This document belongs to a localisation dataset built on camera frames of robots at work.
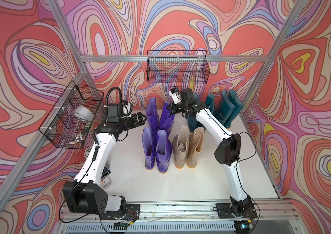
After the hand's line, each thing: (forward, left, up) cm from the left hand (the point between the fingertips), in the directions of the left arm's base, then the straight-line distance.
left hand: (142, 119), depth 78 cm
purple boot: (+4, -5, -5) cm, 8 cm away
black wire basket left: (-1, +41, -2) cm, 41 cm away
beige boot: (-9, -21, -13) cm, 27 cm away
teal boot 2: (+11, -49, -3) cm, 50 cm away
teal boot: (+15, -40, -2) cm, 43 cm away
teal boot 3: (+12, -56, -1) cm, 58 cm away
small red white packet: (-25, +21, -26) cm, 42 cm away
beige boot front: (-11, -29, -10) cm, 32 cm away
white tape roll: (0, +30, +5) cm, 30 cm away
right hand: (+13, -14, -6) cm, 20 cm away
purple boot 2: (+3, -13, -3) cm, 14 cm away
